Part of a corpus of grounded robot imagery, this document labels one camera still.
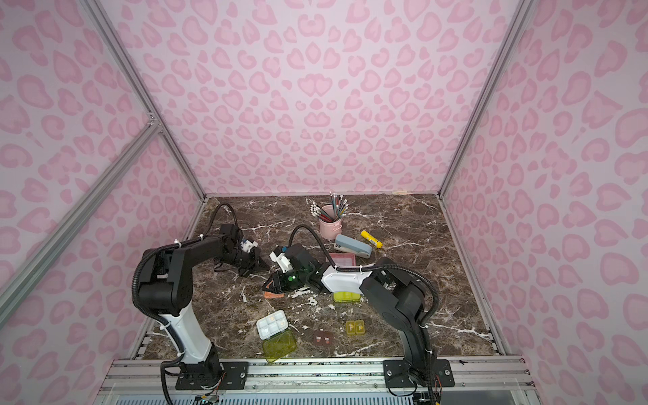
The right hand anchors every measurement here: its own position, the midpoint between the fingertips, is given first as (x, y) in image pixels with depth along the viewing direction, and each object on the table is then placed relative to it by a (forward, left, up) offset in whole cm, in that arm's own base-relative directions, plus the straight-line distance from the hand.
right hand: (269, 288), depth 83 cm
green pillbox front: (-13, -4, -8) cm, 16 cm away
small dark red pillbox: (-13, -18, -6) cm, 23 cm away
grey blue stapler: (+20, -26, -5) cm, 34 cm away
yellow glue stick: (+24, -36, -7) cm, 44 cm away
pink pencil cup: (+25, -19, -1) cm, 31 cm away
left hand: (+11, +3, -6) cm, 13 cm away
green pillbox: (+1, -25, -8) cm, 26 cm away
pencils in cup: (+28, -23, +8) cm, 37 cm away
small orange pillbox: (0, 0, -7) cm, 7 cm away
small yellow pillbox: (-10, -28, -7) cm, 30 cm away
